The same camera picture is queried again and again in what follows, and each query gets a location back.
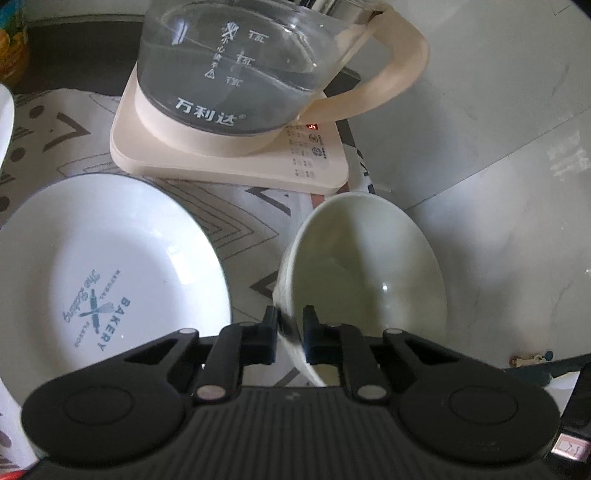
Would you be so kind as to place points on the orange juice bottle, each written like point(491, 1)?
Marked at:
point(11, 50)

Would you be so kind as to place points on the plain white plate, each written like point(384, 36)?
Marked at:
point(4, 120)

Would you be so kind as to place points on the patterned white table cloth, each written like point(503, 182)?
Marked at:
point(258, 217)

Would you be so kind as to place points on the white plate with blue print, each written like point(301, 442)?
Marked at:
point(138, 240)

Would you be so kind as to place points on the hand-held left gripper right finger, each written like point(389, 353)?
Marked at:
point(318, 337)

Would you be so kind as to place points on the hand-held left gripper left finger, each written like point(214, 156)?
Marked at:
point(258, 337)

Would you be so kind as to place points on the white bowl with grey pattern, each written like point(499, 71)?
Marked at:
point(360, 258)

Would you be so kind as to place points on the beige kettle base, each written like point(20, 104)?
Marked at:
point(184, 161)

